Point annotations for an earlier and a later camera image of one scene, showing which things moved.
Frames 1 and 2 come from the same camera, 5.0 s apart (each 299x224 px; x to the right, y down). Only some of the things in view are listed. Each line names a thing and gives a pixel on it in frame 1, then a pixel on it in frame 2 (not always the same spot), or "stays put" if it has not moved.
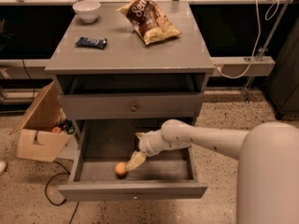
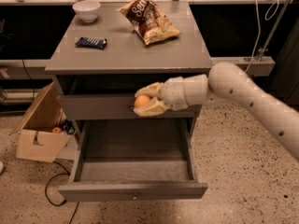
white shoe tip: (3, 167) stays put
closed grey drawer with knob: (130, 106) stays put
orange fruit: (120, 168) -> (141, 100)
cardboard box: (35, 140) stays put
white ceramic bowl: (87, 10) stays put
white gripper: (147, 146) -> (174, 93)
